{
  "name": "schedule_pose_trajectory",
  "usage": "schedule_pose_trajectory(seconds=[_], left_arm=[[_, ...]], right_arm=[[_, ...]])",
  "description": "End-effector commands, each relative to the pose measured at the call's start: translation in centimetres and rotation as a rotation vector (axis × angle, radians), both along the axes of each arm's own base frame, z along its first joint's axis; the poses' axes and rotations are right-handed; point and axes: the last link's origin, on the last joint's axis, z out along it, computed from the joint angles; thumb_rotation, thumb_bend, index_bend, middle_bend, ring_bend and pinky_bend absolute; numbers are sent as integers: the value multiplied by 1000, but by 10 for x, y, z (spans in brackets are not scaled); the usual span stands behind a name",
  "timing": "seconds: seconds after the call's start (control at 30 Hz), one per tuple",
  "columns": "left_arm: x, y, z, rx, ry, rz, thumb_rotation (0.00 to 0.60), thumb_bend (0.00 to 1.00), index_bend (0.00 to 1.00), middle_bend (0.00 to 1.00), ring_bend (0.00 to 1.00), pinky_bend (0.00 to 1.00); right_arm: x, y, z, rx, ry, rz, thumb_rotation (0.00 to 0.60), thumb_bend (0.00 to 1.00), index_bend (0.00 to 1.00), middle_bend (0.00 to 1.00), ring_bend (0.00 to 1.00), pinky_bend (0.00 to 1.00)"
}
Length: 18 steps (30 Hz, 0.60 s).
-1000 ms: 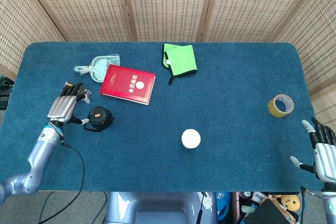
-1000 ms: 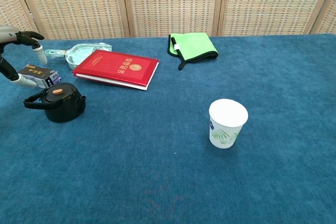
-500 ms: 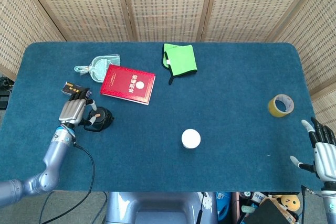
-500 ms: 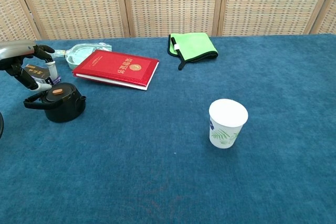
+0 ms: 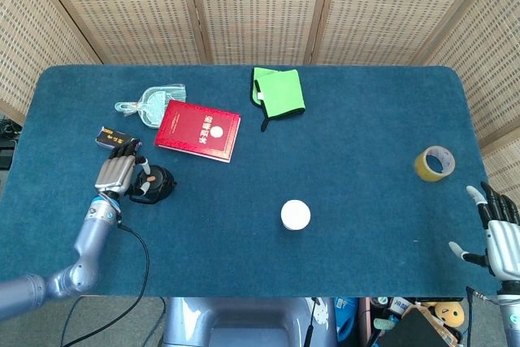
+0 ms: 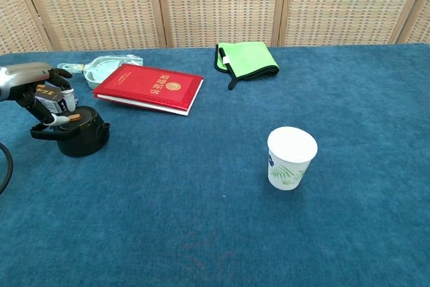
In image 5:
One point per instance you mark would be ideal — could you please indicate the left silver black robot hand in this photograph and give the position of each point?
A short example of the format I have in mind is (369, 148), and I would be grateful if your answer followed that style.
(115, 172)

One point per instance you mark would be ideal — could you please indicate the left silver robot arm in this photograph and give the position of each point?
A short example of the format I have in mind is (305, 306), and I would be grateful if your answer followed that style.
(91, 237)

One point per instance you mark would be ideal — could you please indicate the black flat box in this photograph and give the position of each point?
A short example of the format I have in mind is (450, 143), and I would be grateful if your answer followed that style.
(410, 332)

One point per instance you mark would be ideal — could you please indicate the small black grey carton box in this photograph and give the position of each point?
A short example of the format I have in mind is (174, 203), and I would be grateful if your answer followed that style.
(109, 136)

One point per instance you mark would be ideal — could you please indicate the blue carpet table cover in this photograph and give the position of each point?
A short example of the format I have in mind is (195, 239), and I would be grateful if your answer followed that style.
(325, 160)

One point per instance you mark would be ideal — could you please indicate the clear pale green plastic dustpan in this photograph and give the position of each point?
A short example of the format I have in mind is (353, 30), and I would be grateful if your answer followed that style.
(152, 105)

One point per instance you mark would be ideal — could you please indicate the yellowish clear tape roll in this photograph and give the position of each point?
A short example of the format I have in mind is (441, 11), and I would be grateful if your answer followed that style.
(422, 169)

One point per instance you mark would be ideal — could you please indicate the red hardcover certificate book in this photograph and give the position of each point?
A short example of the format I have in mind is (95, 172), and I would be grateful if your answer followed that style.
(191, 131)

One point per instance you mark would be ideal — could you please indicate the black round object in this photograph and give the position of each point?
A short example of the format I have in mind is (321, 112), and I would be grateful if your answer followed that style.
(164, 186)

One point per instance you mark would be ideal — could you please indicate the yellow plush toy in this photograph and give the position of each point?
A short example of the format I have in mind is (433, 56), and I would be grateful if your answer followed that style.
(449, 313)

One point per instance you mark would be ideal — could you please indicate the dark pot lid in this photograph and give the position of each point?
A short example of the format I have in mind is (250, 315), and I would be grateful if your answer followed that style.
(154, 183)

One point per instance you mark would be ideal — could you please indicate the green microfiber cloth black trim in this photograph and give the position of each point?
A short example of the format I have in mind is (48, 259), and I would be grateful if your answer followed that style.
(282, 93)

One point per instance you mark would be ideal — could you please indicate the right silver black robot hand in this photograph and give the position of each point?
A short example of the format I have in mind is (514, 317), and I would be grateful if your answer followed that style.
(501, 237)

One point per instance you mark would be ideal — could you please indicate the silver robot torso base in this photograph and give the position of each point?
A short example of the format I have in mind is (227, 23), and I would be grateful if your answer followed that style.
(243, 322)

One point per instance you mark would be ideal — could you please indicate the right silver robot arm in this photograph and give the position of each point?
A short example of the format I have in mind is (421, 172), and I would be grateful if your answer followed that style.
(511, 314)

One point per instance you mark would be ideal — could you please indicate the white round lid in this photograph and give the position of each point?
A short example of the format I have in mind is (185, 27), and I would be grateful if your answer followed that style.
(295, 213)

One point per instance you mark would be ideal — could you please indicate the woven rattan screen panel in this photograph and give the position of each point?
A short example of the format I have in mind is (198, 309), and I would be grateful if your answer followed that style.
(260, 9)
(491, 66)
(394, 9)
(122, 9)
(28, 38)

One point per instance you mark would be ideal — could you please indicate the blue plastic container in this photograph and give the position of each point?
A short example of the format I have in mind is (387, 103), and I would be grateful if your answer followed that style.
(346, 318)

